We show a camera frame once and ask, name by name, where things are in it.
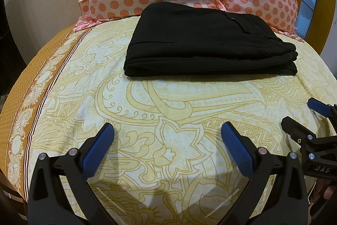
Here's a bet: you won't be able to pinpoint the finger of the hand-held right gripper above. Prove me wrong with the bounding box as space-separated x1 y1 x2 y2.
281 117 318 148
308 98 337 120

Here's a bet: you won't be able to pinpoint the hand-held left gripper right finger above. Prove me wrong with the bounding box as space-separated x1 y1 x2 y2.
221 122 309 225

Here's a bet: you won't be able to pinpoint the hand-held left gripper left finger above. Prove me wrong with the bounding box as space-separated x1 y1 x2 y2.
28 123 119 225

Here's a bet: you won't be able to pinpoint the black pants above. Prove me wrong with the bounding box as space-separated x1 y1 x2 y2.
124 3 298 77

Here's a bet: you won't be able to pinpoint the person's right hand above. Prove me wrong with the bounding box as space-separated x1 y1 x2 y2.
314 178 337 201

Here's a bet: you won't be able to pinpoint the yellow patterned bedsheet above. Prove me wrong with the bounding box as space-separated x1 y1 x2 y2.
0 13 337 225

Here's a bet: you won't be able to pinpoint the wooden headboard frame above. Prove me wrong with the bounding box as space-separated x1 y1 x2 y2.
295 0 337 60

